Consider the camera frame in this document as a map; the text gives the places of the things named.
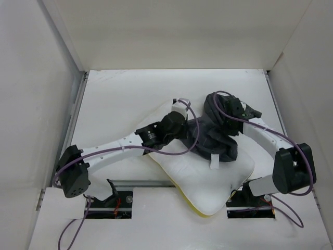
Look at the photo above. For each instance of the white pillow yellow edge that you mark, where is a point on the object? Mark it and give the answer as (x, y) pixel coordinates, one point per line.
(205, 189)

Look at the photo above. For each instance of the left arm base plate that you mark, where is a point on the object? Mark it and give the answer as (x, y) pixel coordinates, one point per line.
(118, 205)

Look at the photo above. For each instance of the dark grey checked pillowcase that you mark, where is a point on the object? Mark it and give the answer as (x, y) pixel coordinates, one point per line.
(204, 134)

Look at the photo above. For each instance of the left aluminium frame rail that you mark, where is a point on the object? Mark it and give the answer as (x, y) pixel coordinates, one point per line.
(66, 134)

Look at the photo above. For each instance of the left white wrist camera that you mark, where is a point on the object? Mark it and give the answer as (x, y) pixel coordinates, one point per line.
(181, 106)

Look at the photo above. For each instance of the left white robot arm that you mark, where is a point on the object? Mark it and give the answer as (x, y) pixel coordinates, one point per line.
(76, 165)

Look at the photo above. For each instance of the front white foam board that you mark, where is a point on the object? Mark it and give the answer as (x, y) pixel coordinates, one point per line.
(161, 219)

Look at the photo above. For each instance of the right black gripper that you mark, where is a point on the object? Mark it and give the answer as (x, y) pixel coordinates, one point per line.
(226, 130)

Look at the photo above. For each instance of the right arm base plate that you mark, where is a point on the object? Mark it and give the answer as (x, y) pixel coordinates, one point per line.
(244, 205)

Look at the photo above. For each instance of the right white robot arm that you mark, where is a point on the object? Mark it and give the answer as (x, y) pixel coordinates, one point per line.
(293, 170)

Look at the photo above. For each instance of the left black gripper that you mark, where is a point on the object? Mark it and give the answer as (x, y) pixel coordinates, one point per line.
(182, 135)

